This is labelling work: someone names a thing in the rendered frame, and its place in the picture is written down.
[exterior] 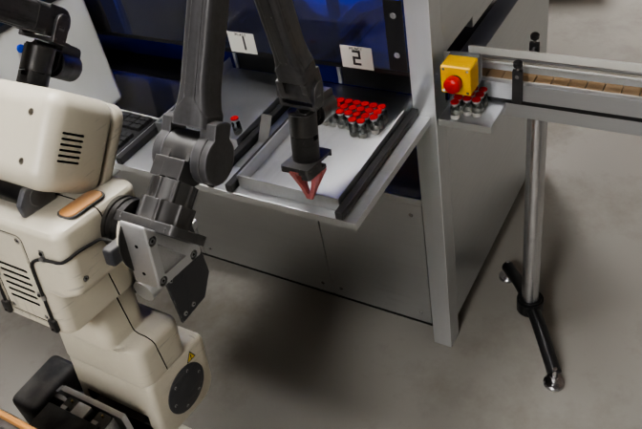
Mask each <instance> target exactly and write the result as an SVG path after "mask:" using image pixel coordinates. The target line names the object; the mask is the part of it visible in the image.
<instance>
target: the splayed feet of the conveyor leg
mask: <svg viewBox="0 0 642 429"><path fill-rule="evenodd" d="M502 269H503V270H502V271H501V272H500V274H499V278H500V280H501V281H502V282H504V283H512V284H513V285H514V287H515V289H516V290H517V292H518V295H517V311H518V313H519V314H521V315H522V316H525V317H529V320H530V323H531V325H532V328H533V331H534V333H535V336H536V339H537V342H538V346H539V349H540V352H541V355H542V358H543V361H544V364H545V367H546V373H547V375H546V376H545V377H544V380H543V383H544V386H545V387H546V388H547V389H548V390H549V391H551V392H559V391H561V390H562V389H563V388H564V386H565V382H564V380H563V378H562V377H561V376H559V375H557V374H559V373H560V372H562V371H561V368H560V365H559V362H558V359H557V355H556V353H555V350H554V347H553V344H552V341H551V338H550V335H549V332H548V329H547V326H546V322H545V320H544V318H543V315H542V312H543V309H544V297H543V296H542V294H541V293H540V292H539V299H538V301H537V302H535V303H531V304H530V303H526V302H525V301H524V300H523V298H522V285H523V276H522V274H521V273H520V272H519V271H518V269H517V268H516V267H515V265H514V264H513V263H512V262H510V261H506V262H505V263H503V267H502Z"/></svg>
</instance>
